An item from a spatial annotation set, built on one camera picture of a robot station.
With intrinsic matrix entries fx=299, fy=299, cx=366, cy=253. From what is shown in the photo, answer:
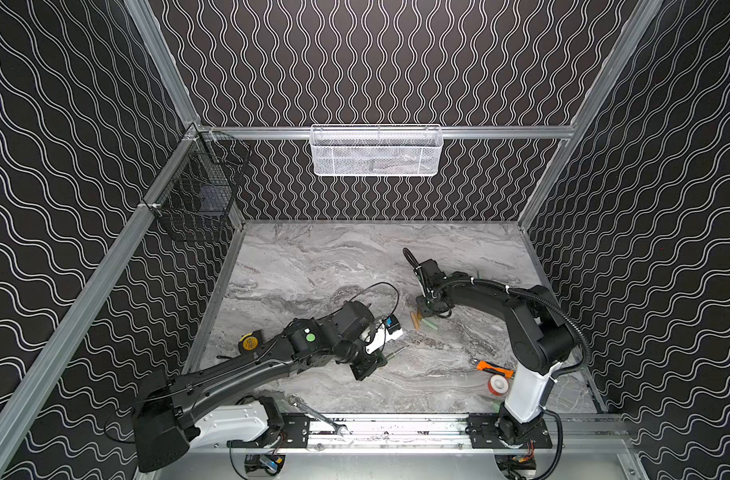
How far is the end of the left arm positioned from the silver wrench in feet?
0.74

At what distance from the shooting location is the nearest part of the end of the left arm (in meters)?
0.63

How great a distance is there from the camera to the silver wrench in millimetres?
772
